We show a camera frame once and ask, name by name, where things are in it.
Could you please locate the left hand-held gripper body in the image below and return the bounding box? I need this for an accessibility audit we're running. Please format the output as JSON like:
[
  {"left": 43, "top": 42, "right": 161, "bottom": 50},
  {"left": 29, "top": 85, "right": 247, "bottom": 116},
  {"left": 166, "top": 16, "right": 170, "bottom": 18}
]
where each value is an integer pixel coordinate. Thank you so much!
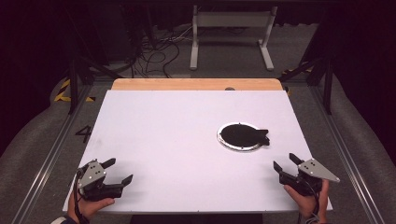
[{"left": 75, "top": 158, "right": 125, "bottom": 202}]

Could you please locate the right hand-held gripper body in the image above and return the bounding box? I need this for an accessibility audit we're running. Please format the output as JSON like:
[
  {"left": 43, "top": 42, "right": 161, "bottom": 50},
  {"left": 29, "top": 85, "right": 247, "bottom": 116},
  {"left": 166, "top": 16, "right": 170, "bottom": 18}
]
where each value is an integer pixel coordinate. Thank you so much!
[{"left": 278, "top": 158, "right": 341, "bottom": 198}]

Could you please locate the white plate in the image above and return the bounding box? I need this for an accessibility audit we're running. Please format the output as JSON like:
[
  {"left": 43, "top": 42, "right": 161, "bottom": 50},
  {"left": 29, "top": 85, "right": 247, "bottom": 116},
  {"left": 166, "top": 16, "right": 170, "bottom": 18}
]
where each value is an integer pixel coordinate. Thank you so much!
[{"left": 217, "top": 121, "right": 271, "bottom": 153}]

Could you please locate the person's left hand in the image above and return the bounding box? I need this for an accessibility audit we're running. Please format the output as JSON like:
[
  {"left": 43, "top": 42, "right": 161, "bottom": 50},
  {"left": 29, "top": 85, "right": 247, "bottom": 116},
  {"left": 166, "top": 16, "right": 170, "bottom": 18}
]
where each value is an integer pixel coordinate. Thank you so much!
[{"left": 67, "top": 189, "right": 116, "bottom": 223}]

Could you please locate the person's right hand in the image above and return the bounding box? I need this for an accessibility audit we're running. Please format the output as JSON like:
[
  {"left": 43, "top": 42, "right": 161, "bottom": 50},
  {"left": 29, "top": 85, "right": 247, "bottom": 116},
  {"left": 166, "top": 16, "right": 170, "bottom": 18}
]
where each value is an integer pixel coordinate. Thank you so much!
[{"left": 283, "top": 179, "right": 331, "bottom": 223}]

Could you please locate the white board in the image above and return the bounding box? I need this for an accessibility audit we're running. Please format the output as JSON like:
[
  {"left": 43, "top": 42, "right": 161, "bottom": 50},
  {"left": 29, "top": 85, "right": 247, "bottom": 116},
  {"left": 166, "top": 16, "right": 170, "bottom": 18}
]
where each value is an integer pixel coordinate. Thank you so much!
[{"left": 63, "top": 90, "right": 333, "bottom": 215}]

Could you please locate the black metal stand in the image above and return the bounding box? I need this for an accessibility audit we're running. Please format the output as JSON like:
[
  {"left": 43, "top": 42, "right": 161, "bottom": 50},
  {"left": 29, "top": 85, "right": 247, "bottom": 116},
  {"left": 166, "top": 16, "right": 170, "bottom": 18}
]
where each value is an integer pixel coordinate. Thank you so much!
[
  {"left": 64, "top": 6, "right": 124, "bottom": 115},
  {"left": 278, "top": 55, "right": 334, "bottom": 115}
]

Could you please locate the yellow black floor tape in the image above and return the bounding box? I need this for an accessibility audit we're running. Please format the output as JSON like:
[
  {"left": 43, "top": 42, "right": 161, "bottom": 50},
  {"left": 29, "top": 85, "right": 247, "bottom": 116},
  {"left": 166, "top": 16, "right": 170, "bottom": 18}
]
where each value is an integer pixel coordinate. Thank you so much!
[
  {"left": 54, "top": 78, "right": 96, "bottom": 103},
  {"left": 281, "top": 61, "right": 313, "bottom": 76}
]

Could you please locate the wooden table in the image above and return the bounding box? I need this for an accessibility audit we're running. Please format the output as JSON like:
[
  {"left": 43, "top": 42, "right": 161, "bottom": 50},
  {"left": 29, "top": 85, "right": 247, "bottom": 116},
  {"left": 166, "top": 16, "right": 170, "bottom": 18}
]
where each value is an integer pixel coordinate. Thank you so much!
[{"left": 111, "top": 77, "right": 284, "bottom": 91}]

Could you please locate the white metal stand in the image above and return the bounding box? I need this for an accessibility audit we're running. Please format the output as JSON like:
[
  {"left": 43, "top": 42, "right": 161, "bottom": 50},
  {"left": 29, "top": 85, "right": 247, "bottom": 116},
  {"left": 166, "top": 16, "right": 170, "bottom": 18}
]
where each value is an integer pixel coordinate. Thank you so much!
[{"left": 190, "top": 5, "right": 278, "bottom": 72}]

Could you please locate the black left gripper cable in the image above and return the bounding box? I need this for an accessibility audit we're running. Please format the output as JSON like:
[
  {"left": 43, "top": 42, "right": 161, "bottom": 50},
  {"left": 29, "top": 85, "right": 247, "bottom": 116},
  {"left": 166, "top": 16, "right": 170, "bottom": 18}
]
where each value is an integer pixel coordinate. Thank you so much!
[{"left": 73, "top": 169, "right": 91, "bottom": 224}]

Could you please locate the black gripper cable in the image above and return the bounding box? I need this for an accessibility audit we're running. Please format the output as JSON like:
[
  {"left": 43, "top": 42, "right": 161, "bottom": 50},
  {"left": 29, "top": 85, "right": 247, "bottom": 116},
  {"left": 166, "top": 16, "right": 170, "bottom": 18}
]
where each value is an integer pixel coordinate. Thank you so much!
[
  {"left": 303, "top": 181, "right": 322, "bottom": 224},
  {"left": 73, "top": 169, "right": 91, "bottom": 224}
]

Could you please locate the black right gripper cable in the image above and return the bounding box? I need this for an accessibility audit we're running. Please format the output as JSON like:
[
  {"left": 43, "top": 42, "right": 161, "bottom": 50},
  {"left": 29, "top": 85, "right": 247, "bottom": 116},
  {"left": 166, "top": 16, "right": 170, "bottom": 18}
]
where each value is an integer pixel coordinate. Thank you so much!
[{"left": 303, "top": 181, "right": 322, "bottom": 224}]

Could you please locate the aluminium rail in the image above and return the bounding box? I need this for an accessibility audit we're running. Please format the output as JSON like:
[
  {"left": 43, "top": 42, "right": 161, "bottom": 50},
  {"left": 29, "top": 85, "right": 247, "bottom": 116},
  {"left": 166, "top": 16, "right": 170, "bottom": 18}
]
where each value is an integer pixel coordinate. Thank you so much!
[
  {"left": 307, "top": 83, "right": 387, "bottom": 224},
  {"left": 11, "top": 83, "right": 94, "bottom": 224}
]

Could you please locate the bundle of floor cables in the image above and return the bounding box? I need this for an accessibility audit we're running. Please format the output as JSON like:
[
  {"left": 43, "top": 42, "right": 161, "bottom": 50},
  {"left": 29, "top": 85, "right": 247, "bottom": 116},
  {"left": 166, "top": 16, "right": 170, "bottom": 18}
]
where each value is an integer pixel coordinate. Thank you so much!
[{"left": 130, "top": 24, "right": 194, "bottom": 78}]

